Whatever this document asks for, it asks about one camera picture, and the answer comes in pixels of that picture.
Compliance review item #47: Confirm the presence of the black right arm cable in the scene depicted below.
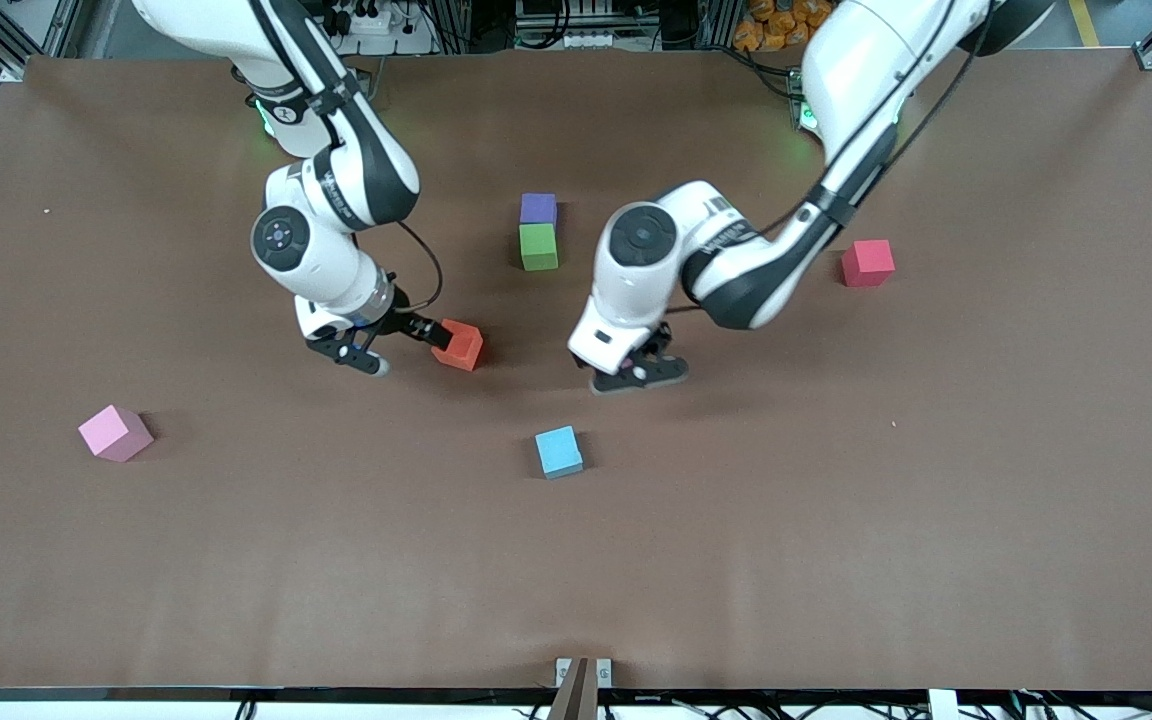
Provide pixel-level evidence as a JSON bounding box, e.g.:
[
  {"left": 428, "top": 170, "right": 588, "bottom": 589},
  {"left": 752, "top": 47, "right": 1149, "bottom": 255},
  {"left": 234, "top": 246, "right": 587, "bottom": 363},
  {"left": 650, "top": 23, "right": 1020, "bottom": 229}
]
[{"left": 251, "top": 0, "right": 445, "bottom": 315}]

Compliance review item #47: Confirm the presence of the metal clamp bracket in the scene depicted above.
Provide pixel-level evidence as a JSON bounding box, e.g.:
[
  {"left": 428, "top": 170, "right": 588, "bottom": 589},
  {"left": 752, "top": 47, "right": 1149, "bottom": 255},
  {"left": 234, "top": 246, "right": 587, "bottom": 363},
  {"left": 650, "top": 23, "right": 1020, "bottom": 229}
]
[{"left": 556, "top": 657, "right": 613, "bottom": 691}]

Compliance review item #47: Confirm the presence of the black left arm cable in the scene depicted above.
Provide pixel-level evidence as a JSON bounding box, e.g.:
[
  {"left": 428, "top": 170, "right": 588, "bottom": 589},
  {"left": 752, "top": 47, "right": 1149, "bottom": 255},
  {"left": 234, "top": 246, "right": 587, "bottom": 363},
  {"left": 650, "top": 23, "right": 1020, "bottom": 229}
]
[{"left": 661, "top": 0, "right": 997, "bottom": 316}]

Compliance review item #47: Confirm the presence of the orange packets pile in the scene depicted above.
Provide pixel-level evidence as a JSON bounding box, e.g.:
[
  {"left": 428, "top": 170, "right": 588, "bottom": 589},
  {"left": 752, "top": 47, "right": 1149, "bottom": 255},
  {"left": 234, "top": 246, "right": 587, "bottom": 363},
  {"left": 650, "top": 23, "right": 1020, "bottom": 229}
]
[{"left": 734, "top": 0, "right": 837, "bottom": 53}]

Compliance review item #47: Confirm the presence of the white power strip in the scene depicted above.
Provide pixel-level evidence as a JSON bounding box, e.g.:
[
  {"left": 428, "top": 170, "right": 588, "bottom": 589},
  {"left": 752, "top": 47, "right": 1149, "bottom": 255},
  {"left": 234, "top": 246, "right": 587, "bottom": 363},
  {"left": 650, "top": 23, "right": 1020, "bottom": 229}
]
[{"left": 321, "top": 0, "right": 417, "bottom": 36}]

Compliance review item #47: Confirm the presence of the brown tapered pole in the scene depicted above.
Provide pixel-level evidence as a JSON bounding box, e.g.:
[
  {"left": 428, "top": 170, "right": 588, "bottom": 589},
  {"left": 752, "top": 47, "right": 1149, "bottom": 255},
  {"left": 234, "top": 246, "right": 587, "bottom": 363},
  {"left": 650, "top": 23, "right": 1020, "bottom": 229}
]
[{"left": 548, "top": 657, "right": 599, "bottom": 720}]

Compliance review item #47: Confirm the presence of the orange foam cube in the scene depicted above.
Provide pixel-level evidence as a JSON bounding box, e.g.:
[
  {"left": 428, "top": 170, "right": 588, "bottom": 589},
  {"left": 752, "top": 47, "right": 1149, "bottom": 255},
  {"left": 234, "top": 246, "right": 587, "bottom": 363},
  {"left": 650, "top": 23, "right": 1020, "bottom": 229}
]
[{"left": 431, "top": 318, "right": 485, "bottom": 373}]

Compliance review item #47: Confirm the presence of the red foam cube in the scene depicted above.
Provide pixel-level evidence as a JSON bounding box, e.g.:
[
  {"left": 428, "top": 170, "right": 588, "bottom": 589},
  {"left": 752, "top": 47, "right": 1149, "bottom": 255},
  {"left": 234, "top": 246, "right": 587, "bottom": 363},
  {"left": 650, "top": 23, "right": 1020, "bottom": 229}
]
[{"left": 841, "top": 239, "right": 896, "bottom": 289}]

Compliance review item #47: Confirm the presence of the light pink foam cube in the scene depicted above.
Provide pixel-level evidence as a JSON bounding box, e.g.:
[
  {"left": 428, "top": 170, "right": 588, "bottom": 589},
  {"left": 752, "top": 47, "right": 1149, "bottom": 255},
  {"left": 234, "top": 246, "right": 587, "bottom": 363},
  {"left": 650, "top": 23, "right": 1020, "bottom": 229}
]
[{"left": 78, "top": 404, "right": 155, "bottom": 464}]

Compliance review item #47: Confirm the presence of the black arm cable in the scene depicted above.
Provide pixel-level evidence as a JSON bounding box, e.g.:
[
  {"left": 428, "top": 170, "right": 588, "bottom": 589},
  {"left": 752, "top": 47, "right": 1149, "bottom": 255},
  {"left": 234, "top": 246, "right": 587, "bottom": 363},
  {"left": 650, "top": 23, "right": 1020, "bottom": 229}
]
[
  {"left": 251, "top": 0, "right": 445, "bottom": 315},
  {"left": 661, "top": 0, "right": 997, "bottom": 316}
]

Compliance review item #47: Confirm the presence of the black electronics rack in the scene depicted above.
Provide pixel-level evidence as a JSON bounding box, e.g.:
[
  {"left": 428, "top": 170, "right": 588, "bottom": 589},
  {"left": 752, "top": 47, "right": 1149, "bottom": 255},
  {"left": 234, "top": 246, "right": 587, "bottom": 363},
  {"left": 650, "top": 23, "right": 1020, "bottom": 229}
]
[{"left": 514, "top": 0, "right": 659, "bottom": 51}]

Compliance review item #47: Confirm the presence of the green foam cube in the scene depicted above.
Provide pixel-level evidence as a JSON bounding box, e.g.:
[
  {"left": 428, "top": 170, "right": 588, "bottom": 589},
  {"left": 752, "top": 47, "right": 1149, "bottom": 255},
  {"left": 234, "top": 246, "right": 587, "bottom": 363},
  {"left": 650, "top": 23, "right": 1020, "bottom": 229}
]
[{"left": 519, "top": 222, "right": 560, "bottom": 273}]

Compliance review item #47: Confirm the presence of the blue foam cube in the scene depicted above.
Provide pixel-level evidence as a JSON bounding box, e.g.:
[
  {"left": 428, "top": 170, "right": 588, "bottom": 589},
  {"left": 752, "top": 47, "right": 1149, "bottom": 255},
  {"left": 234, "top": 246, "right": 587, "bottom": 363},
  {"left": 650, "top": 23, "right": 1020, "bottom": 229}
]
[{"left": 535, "top": 425, "right": 585, "bottom": 481}]

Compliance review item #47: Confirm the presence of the brown table cover sheet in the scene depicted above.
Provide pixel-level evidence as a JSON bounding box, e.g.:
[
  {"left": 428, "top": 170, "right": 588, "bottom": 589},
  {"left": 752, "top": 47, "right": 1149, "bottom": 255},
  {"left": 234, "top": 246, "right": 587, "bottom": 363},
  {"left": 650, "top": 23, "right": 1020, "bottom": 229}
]
[{"left": 0, "top": 48, "right": 1152, "bottom": 691}]

